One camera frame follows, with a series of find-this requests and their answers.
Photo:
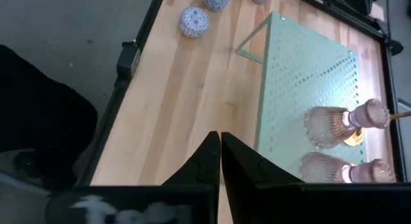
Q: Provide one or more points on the black table-level camera box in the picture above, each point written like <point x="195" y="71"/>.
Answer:
<point x="127" y="58"/>

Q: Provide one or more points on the tall pink glass candle holder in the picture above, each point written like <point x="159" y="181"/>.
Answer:
<point x="321" y="169"/>
<point x="327" y="126"/>

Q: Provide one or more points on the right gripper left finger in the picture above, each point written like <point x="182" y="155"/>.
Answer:
<point x="199" y="192"/>

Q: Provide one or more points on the blue patterned ceramic jar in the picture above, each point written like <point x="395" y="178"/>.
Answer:
<point x="194" y="22"/>

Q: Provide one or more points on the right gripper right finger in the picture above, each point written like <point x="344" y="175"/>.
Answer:
<point x="257" y="192"/>

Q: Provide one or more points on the blue white patterned tin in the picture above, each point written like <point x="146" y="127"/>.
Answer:
<point x="216" y="0"/>

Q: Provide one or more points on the black table edge frame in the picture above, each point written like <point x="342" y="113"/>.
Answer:
<point x="118" y="89"/>

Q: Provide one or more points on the green perforated metal shelf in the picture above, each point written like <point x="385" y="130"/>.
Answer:
<point x="305" y="73"/>

